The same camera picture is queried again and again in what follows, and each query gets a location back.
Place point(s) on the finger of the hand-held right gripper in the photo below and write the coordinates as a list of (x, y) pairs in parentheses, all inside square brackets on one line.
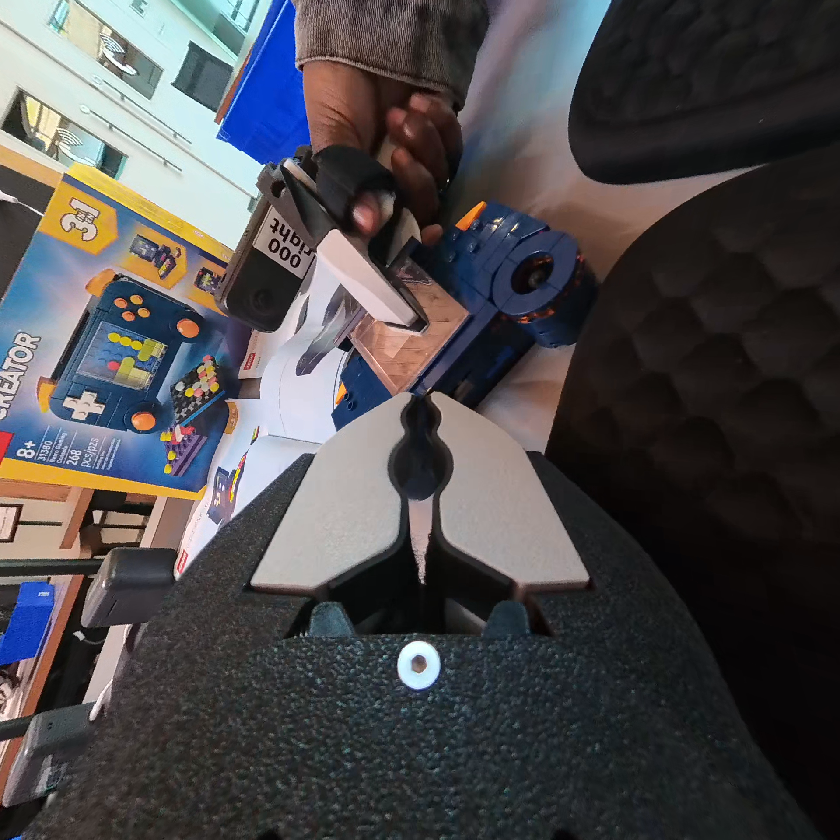
[(367, 282)]

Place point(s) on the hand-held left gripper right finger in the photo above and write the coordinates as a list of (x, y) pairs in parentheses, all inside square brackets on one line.
[(512, 518)]

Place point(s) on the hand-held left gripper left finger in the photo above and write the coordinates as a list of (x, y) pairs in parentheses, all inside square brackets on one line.
[(328, 518)]

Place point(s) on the transparent brick window panel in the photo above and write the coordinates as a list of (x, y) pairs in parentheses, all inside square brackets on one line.
[(420, 341)]

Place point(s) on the orange curved brick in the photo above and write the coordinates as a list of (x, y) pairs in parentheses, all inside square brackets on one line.
[(471, 216)]

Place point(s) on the dark blue brick console model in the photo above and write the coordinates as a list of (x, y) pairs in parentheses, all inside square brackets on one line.
[(525, 275)]

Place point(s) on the person's right forearm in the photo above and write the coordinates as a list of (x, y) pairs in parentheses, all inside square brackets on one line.
[(394, 39)]

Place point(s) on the person's right hand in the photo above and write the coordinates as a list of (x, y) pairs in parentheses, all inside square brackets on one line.
[(341, 105)]

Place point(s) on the yellow blue brick set box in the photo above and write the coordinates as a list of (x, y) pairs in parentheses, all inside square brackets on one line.
[(98, 367)]

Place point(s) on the large blue plastic bin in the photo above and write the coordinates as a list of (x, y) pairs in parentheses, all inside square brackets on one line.
[(269, 98)]

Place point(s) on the black power adapter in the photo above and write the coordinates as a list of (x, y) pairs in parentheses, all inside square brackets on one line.
[(46, 754), (131, 587)]

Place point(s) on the wooden table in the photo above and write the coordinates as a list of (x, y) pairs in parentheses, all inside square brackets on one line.
[(65, 525)]

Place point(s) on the black pole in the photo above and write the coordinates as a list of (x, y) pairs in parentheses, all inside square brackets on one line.
[(46, 568)]

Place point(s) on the small blue plastic bin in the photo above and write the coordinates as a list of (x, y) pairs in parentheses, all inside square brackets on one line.
[(26, 623)]

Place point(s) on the large black wall panel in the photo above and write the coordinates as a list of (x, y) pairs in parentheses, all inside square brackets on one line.
[(19, 243)]

